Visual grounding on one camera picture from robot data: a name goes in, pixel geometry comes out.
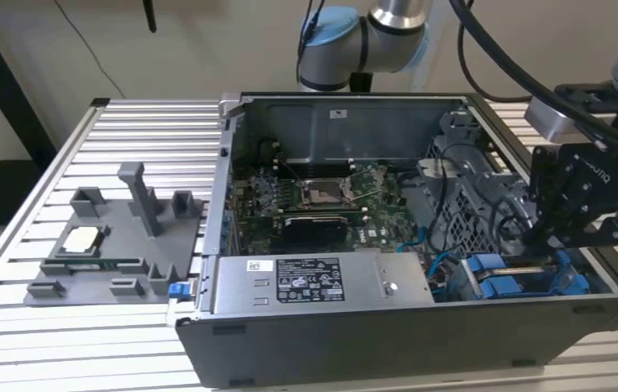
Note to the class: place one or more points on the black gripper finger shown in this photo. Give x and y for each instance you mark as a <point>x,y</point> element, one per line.
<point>545,192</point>
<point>613,230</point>

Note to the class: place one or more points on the hard disk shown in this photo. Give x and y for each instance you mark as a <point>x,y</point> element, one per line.
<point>484,264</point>

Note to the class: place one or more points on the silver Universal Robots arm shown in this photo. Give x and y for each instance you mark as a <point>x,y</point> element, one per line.
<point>336,57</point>

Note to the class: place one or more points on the perforated metal disk bay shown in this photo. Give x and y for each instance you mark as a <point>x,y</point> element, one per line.
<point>466,220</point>

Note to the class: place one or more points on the blue disk carrier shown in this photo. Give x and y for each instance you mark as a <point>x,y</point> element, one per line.
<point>505,288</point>

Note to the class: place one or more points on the green motherboard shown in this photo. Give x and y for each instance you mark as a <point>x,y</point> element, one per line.
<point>380,196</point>

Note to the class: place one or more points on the silver power supply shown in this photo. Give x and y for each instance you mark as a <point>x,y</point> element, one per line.
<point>364,281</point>

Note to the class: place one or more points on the CPU socket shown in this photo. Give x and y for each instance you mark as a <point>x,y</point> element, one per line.
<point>324,192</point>

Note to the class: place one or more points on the black graphics card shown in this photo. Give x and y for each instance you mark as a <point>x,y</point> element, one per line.
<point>314,234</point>

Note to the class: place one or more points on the thin locking lever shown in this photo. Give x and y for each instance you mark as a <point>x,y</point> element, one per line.
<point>293,170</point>

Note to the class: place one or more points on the dark grey PC case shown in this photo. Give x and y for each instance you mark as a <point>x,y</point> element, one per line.
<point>341,347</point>

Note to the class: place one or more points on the blue port connector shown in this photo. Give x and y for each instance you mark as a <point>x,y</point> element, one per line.
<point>178,290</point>

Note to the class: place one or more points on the grey parts rack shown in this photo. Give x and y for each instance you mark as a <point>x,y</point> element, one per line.
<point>123,241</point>

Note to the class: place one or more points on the green RAM stick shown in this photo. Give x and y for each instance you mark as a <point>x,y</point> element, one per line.
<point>105,265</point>

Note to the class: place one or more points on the black antenna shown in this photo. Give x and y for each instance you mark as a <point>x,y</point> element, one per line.
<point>150,16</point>

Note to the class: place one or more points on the black table corner cap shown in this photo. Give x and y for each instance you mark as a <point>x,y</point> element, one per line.
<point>101,102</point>

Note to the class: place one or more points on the silver CPU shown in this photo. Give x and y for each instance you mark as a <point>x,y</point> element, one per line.
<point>85,240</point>

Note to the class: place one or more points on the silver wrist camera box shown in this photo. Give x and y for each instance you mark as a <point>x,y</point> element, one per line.
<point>550,120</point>

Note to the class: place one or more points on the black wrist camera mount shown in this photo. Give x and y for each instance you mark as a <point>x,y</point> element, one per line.
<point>586,96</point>

